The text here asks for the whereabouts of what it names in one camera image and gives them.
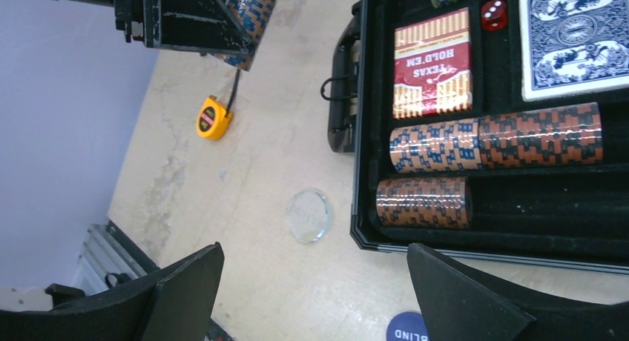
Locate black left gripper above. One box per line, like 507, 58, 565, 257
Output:
55, 0, 254, 55

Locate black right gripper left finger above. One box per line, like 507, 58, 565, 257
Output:
1, 242, 225, 340

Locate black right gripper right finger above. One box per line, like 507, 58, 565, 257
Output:
406, 243, 628, 340

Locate blue small blind button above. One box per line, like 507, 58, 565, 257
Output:
386, 311, 429, 341

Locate blue grey poker chip stack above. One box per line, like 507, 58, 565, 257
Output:
213, 0, 277, 71

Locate blue playing card deck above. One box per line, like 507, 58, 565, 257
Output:
518, 0, 628, 102

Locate brown poker chip stack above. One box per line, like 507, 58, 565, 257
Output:
375, 177, 472, 230

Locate yellow tape measure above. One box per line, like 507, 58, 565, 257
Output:
195, 69, 242, 141

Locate clear round dealer button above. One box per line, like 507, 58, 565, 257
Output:
286, 188, 332, 244

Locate black foam-lined poker case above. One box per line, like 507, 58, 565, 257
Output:
323, 0, 628, 274

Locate orange poker chip row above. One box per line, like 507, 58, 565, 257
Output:
389, 102, 604, 173

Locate red playing card deck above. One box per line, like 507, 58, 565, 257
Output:
392, 7, 472, 120

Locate red translucent die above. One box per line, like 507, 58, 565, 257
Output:
481, 0, 508, 31

